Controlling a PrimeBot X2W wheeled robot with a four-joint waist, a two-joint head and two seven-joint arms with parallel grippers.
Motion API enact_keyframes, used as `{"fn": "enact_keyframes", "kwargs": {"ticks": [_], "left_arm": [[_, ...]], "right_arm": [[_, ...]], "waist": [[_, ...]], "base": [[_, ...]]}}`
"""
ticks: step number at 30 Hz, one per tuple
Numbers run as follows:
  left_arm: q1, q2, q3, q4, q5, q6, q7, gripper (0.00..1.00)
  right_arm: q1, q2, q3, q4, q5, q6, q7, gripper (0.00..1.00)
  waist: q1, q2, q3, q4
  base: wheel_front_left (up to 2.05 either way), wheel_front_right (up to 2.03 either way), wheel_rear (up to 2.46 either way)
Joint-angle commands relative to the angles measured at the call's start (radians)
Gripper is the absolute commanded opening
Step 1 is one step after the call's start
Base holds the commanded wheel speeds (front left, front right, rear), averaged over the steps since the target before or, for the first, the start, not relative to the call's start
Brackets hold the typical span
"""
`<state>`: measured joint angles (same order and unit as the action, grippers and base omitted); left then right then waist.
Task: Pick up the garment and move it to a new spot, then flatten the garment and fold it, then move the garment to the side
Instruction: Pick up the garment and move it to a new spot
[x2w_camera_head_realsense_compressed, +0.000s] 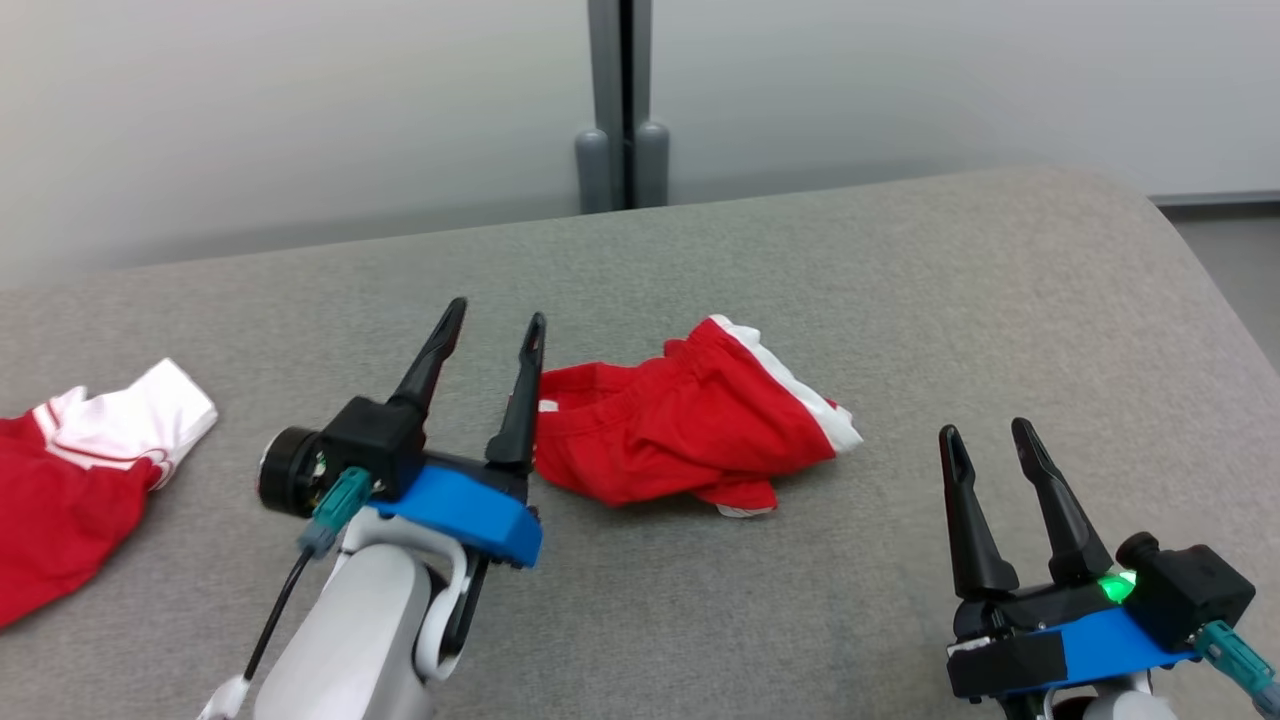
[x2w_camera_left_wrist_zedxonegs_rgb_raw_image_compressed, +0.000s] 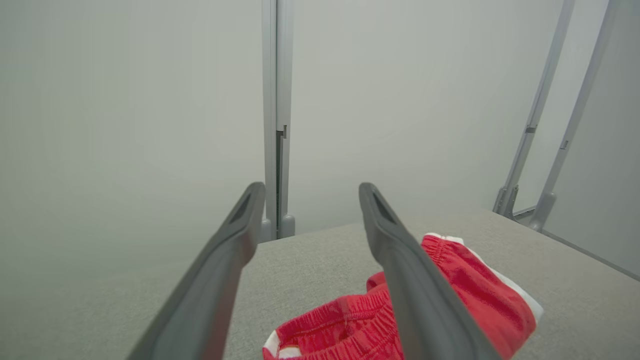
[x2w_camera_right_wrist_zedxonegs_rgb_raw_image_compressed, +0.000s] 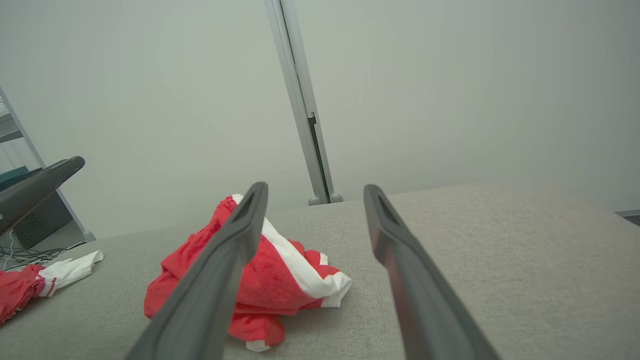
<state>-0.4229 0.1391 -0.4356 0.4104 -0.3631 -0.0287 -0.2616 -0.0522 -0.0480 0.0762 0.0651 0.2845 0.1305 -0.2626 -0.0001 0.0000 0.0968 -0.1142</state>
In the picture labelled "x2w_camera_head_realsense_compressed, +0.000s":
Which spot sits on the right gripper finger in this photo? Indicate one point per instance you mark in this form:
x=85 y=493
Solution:
x=970 y=530
x=1065 y=520

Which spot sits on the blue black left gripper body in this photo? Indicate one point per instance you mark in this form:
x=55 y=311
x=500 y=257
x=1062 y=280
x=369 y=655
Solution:
x=470 y=515

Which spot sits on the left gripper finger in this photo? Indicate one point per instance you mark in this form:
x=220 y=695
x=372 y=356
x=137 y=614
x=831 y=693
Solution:
x=522 y=410
x=435 y=355

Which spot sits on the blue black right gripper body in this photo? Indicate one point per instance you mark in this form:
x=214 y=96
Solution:
x=1050 y=620

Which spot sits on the red shorts white trim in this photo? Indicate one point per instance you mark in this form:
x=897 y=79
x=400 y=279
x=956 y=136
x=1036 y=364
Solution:
x=680 y=420

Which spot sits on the red shirt white sleeves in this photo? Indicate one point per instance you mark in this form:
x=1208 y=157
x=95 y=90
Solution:
x=60 y=520

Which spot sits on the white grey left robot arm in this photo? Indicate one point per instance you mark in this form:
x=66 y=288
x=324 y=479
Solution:
x=350 y=640

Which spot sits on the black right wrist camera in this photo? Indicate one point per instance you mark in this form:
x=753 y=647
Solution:
x=1190 y=595

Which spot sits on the grey partition post two feet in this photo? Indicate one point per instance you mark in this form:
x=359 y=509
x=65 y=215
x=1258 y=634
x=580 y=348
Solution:
x=607 y=80

